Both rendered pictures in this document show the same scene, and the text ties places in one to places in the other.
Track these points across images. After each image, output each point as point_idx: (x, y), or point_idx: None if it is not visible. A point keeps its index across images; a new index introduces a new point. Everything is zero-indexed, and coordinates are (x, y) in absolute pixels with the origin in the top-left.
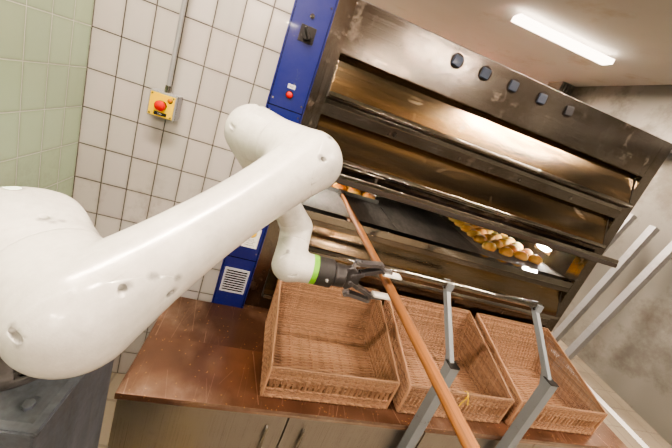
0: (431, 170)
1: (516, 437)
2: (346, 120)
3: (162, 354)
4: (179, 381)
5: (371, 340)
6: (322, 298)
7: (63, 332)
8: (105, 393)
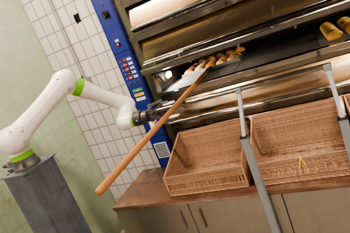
0: (215, 23)
1: None
2: (150, 35)
3: (132, 192)
4: (136, 199)
5: None
6: (210, 139)
7: (2, 141)
8: (64, 182)
